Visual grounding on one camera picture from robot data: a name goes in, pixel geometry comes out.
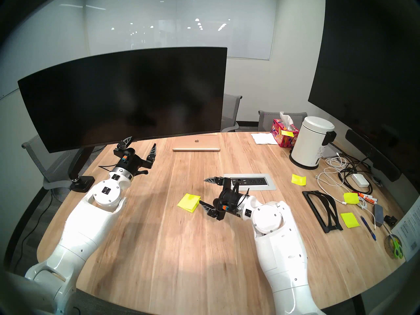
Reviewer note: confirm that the white power adapter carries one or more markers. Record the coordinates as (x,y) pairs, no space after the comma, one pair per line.
(360,180)

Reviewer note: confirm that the large black wall television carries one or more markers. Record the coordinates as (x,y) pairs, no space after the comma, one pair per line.
(364,71)

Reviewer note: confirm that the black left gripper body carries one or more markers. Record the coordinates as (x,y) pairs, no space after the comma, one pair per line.
(129,160)

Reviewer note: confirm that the red floral tissue box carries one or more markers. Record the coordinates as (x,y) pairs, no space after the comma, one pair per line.
(282,137)

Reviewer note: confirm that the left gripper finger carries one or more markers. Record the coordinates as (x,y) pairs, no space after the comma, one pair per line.
(125,143)
(152,153)

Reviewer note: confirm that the white paper napkin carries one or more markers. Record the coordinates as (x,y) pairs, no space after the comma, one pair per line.
(264,138)

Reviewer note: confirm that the grey whiteboard eraser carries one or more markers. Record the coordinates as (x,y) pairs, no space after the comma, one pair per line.
(378,215)

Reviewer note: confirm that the white printed paper sheet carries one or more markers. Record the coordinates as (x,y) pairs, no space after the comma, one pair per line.
(410,232)

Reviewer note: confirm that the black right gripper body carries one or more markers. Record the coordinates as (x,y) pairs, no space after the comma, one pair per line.
(229,199)

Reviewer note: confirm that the gold closed laptop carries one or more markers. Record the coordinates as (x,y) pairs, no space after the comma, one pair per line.
(197,143)

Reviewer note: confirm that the yellow note on tissue box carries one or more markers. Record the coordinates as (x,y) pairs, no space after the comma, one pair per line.
(287,133)

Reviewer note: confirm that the red and white marker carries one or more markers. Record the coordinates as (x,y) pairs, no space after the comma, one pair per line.
(367,197)

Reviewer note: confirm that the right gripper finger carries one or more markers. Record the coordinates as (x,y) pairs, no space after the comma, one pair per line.
(208,208)
(215,180)

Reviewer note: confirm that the loose yellow sticky note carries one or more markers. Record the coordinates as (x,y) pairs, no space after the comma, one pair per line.
(298,179)
(351,198)
(349,220)

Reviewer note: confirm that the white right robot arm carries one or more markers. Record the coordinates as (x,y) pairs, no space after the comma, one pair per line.
(282,252)

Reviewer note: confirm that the glass wall whiteboard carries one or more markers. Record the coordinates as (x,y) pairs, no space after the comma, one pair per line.
(229,29)

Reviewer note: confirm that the yellow sticky note pad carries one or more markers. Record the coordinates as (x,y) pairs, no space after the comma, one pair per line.
(187,202)

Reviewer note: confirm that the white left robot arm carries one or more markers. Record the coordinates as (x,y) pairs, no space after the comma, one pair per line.
(88,225)

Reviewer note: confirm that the black frame stand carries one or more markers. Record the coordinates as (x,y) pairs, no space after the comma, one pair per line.
(332,228)

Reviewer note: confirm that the grey mesh office chair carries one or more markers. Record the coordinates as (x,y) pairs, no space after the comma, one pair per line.
(36,157)
(267,119)
(231,109)

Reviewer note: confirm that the white pedal trash can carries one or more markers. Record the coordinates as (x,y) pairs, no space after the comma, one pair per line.
(310,142)

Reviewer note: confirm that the small black clip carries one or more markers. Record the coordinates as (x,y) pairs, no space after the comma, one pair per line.
(390,220)

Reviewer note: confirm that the blue pen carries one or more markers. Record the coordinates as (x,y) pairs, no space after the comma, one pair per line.
(368,228)

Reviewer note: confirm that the black video sound bar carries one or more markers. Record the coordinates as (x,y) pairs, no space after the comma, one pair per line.
(370,153)

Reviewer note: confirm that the curved black monitor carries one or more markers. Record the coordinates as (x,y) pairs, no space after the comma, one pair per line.
(124,97)

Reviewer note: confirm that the silver table outlet panel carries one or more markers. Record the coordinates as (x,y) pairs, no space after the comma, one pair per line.
(259,181)

